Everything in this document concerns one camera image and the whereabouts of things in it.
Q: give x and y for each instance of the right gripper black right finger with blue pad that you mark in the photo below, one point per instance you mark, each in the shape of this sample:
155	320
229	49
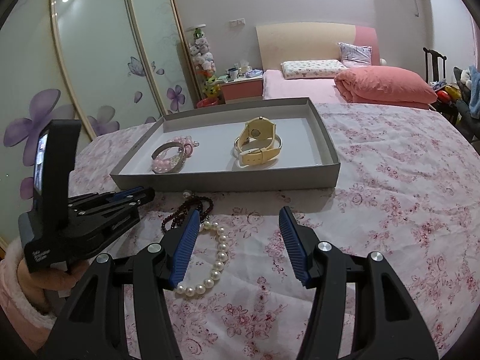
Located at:
387	325

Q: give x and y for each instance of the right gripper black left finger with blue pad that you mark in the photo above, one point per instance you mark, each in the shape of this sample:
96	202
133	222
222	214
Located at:
91	324

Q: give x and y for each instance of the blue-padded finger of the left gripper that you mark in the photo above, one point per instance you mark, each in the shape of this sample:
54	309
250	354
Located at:
124	194

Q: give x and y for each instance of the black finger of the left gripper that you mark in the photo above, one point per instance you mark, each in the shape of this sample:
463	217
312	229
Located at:
135	201

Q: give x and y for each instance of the wide silver cuff bangle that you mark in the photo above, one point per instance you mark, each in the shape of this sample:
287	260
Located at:
169	158

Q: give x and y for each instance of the cream yellow wristwatch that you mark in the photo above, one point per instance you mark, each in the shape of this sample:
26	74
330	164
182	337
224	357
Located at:
258	143

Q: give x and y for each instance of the pink fleece sleeve forearm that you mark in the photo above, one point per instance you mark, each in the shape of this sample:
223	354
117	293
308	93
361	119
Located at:
32	326

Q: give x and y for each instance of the person's left hand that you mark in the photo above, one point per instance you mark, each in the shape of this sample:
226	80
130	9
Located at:
34	285

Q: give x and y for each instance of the red waste bin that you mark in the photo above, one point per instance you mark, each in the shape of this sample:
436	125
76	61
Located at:
208	102

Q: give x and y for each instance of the floral pink bedspread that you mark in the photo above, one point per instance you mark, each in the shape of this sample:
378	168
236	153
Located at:
408	187

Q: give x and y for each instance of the sliding wardrobe with flowers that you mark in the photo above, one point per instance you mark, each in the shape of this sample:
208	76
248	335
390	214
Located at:
112	64

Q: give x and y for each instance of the stack of plush toys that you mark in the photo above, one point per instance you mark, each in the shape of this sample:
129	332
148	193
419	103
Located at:
203	62

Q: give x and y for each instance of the pink beige nightstand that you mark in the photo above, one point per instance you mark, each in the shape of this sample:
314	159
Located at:
243	89

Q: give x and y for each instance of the white mug on nightstand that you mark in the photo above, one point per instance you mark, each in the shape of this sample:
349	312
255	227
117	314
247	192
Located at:
233	73

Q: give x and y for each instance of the grey cardboard tray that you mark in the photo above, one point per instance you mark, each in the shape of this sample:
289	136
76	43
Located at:
308	159

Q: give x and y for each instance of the beige and pink headboard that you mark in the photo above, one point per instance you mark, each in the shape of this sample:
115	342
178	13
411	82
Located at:
311	41

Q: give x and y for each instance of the floral white pillow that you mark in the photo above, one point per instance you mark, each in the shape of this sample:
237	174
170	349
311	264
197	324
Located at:
311	69

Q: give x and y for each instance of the folded coral pink quilt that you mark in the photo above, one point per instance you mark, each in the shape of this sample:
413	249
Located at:
384	85

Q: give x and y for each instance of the blue plush garment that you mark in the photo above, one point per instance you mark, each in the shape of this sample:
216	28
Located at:
474	104

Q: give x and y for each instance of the small purple white pillow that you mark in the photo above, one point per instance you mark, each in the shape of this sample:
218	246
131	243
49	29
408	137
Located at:
353	56

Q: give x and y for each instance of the dark wooden chair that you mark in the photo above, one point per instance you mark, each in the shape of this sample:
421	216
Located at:
435	65

